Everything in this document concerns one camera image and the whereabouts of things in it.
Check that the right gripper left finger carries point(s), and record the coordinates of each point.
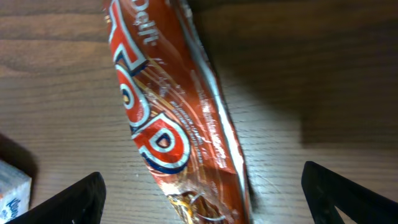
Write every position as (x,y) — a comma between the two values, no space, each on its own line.
(80,203)

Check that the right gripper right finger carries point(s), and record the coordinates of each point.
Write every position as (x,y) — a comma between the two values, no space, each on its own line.
(326,192)

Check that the red orange snack bar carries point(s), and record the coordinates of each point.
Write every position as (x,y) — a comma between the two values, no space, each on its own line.
(176,111)

